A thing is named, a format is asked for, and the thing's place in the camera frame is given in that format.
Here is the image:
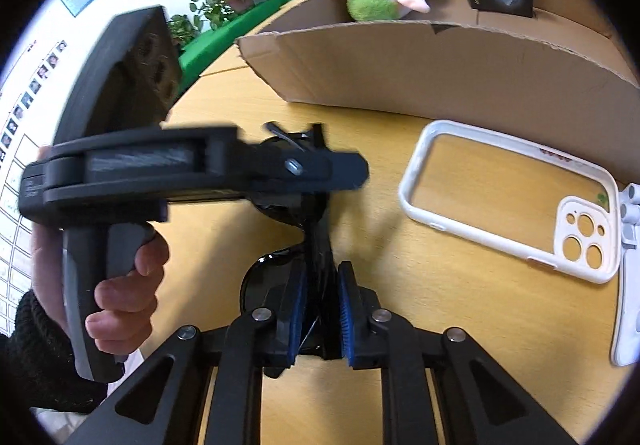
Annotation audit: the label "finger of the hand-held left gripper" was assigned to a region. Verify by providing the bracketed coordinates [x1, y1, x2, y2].
[237, 145, 371, 200]

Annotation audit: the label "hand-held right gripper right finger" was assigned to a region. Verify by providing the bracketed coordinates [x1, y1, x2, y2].
[336, 261, 576, 445]

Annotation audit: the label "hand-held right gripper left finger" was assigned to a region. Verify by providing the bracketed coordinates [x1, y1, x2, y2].
[65, 260, 308, 445]

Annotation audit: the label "black sunglasses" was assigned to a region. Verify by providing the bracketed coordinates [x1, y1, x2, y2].
[240, 122, 351, 361]

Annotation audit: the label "brown cardboard box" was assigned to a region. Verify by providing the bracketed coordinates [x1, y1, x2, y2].
[235, 0, 640, 136]

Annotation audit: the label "person's left forearm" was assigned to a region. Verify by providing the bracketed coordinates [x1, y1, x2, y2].
[0, 290, 108, 413]

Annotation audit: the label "person's left hand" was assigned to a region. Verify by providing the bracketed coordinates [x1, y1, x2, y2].
[30, 225, 171, 357]

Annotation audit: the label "small potted green plant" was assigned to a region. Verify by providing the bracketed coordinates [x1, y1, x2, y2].
[167, 14, 203, 48]

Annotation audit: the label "green board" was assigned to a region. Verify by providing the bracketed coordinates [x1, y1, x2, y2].
[177, 0, 293, 90]

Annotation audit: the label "white phone case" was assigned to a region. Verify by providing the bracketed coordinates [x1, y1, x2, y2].
[398, 120, 621, 285]

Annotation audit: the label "white phone stand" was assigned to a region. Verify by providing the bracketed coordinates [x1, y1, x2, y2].
[610, 182, 640, 367]

